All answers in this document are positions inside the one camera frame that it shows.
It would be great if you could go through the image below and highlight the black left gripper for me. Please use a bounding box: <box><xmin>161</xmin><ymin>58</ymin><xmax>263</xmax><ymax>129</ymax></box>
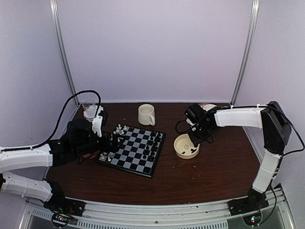
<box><xmin>73</xmin><ymin>130</ymin><xmax>126</xmax><ymax>157</ymax></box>

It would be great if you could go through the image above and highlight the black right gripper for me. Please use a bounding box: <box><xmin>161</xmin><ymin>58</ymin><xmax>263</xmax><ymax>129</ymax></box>
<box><xmin>188</xmin><ymin>124</ymin><xmax>213</xmax><ymax>146</ymax></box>

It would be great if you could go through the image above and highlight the cream bowl of black pieces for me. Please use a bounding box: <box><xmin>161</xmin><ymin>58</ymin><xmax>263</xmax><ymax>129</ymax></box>
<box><xmin>173</xmin><ymin>134</ymin><xmax>200</xmax><ymax>159</ymax></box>

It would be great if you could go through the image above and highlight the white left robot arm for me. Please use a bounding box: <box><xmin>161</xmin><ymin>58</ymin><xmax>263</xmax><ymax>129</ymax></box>
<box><xmin>0</xmin><ymin>119</ymin><xmax>119</xmax><ymax>212</ymax></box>

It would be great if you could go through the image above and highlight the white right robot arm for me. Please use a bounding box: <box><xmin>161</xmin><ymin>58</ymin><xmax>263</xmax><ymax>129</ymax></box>
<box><xmin>185</xmin><ymin>101</ymin><xmax>292</xmax><ymax>211</ymax></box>

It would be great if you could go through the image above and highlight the pink bowl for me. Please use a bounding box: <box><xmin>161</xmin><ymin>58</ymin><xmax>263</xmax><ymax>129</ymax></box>
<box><xmin>82</xmin><ymin>153</ymin><xmax>99</xmax><ymax>159</ymax></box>

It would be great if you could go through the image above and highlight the floral patterned saucer plate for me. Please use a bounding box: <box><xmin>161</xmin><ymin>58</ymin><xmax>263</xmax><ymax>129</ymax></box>
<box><xmin>199</xmin><ymin>104</ymin><xmax>217</xmax><ymax>111</ymax></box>

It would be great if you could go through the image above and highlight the black and white chessboard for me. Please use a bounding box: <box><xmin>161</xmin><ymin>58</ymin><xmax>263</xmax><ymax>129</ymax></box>
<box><xmin>96</xmin><ymin>124</ymin><xmax>166</xmax><ymax>178</ymax></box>

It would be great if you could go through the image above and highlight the clear glass cup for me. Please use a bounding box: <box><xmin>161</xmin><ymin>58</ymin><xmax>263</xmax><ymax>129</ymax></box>
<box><xmin>82</xmin><ymin>100</ymin><xmax>96</xmax><ymax>119</ymax></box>

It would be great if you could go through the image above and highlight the white ribbed ceramic mug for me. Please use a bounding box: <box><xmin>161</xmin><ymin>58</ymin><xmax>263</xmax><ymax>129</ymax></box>
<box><xmin>138</xmin><ymin>104</ymin><xmax>155</xmax><ymax>126</ymax></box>

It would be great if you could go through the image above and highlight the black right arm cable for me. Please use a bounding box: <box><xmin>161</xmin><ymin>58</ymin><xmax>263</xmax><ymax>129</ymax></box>
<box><xmin>175</xmin><ymin>120</ymin><xmax>193</xmax><ymax>134</ymax></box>

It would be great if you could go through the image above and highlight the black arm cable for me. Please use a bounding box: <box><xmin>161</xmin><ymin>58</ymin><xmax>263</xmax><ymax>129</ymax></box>
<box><xmin>175</xmin><ymin>120</ymin><xmax>193</xmax><ymax>134</ymax></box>
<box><xmin>23</xmin><ymin>90</ymin><xmax>102</xmax><ymax>150</ymax></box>

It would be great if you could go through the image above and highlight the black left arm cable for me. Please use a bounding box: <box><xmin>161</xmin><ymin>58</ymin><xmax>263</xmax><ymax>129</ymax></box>
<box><xmin>23</xmin><ymin>90</ymin><xmax>102</xmax><ymax>150</ymax></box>

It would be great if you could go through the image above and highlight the aluminium front rail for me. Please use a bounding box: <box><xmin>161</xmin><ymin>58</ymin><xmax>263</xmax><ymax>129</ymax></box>
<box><xmin>19</xmin><ymin>183</ymin><xmax>298</xmax><ymax>229</ymax></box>

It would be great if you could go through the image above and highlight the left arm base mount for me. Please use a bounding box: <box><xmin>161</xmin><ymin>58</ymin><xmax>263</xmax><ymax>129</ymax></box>
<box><xmin>43</xmin><ymin>198</ymin><xmax>85</xmax><ymax>228</ymax></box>

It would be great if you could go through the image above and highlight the aluminium frame post right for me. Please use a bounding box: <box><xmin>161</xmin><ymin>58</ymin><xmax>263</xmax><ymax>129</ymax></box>
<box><xmin>230</xmin><ymin>0</ymin><xmax>260</xmax><ymax>105</ymax></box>

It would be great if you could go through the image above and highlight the aluminium frame post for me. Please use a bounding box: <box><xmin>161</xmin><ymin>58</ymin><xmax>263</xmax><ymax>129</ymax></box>
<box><xmin>230</xmin><ymin>0</ymin><xmax>260</xmax><ymax>105</ymax></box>
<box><xmin>50</xmin><ymin>0</ymin><xmax>76</xmax><ymax>95</ymax></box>

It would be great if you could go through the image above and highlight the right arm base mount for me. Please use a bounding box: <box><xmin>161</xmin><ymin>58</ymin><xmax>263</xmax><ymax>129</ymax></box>
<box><xmin>227</xmin><ymin>197</ymin><xmax>269</xmax><ymax>227</ymax></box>

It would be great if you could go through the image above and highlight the aluminium frame post left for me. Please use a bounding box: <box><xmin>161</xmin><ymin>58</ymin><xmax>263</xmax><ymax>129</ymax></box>
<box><xmin>50</xmin><ymin>0</ymin><xmax>76</xmax><ymax>95</ymax></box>

